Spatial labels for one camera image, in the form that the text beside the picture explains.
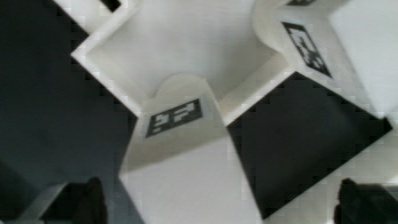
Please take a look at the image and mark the white chair seat part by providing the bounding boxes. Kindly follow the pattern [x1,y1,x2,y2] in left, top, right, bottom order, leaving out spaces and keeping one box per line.
[53,0,291,122]

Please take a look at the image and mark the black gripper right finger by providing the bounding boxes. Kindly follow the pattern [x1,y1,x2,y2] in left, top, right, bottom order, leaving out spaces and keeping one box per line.
[332,178,398,224]

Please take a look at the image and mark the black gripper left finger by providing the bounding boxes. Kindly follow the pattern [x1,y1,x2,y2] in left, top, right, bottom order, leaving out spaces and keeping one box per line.
[14,176,108,224]

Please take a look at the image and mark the white U-shaped fence frame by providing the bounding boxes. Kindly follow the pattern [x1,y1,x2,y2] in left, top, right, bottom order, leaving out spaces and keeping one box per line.
[259,129,398,224]

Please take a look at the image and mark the white small chair post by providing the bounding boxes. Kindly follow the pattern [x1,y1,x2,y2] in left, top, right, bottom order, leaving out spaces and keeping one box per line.
[119,74,261,224]

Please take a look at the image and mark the white chair leg block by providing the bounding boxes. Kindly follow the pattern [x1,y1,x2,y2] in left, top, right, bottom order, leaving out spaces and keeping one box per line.
[254,0,398,118]

